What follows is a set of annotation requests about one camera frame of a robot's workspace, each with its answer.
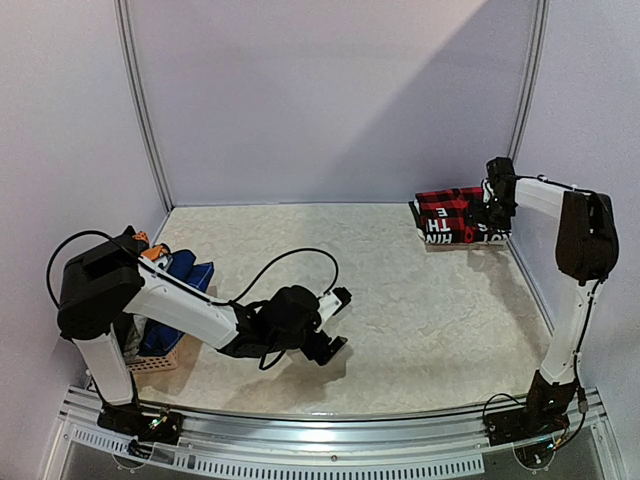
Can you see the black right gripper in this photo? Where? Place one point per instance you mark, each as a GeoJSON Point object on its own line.
{"type": "Point", "coordinates": [496, 210]}

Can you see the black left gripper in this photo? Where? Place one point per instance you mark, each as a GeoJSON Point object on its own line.
{"type": "Point", "coordinates": [314, 350]}

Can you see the red black plaid garment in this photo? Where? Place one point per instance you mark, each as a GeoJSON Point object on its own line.
{"type": "Point", "coordinates": [444, 218]}

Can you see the white and green raglan shirt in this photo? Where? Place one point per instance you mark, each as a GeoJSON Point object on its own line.
{"type": "Point", "coordinates": [414, 208]}

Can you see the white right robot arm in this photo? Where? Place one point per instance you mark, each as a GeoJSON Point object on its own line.
{"type": "Point", "coordinates": [586, 251]}

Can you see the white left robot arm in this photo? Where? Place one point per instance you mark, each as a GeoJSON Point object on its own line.
{"type": "Point", "coordinates": [108, 282]}

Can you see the pink plastic laundry basket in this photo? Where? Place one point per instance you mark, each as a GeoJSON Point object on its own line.
{"type": "Point", "coordinates": [151, 364]}

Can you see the blue garment in basket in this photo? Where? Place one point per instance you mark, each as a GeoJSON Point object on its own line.
{"type": "Point", "coordinates": [159, 339]}

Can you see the white orange printed garment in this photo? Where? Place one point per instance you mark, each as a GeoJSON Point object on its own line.
{"type": "Point", "coordinates": [150, 247]}

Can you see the black printed garment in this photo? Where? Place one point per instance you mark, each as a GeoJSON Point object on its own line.
{"type": "Point", "coordinates": [128, 239]}

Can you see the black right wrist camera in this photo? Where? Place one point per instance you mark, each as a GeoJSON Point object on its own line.
{"type": "Point", "coordinates": [500, 172]}

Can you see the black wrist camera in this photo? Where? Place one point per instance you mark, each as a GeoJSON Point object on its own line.
{"type": "Point", "coordinates": [333, 302]}
{"type": "Point", "coordinates": [500, 172]}

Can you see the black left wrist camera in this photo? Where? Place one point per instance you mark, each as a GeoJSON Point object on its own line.
{"type": "Point", "coordinates": [333, 302]}

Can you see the front aluminium rail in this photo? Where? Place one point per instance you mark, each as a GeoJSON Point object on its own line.
{"type": "Point", "coordinates": [443, 444]}

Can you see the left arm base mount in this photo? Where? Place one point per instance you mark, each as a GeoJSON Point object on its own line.
{"type": "Point", "coordinates": [163, 427]}

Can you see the right aluminium frame post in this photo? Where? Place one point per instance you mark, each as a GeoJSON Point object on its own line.
{"type": "Point", "coordinates": [530, 76]}

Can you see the aluminium frame post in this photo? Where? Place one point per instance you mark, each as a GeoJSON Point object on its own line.
{"type": "Point", "coordinates": [133, 73]}
{"type": "Point", "coordinates": [530, 76]}

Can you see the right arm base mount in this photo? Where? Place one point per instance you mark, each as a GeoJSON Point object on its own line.
{"type": "Point", "coordinates": [544, 411]}

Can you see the left aluminium frame post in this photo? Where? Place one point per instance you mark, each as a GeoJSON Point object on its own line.
{"type": "Point", "coordinates": [133, 73]}

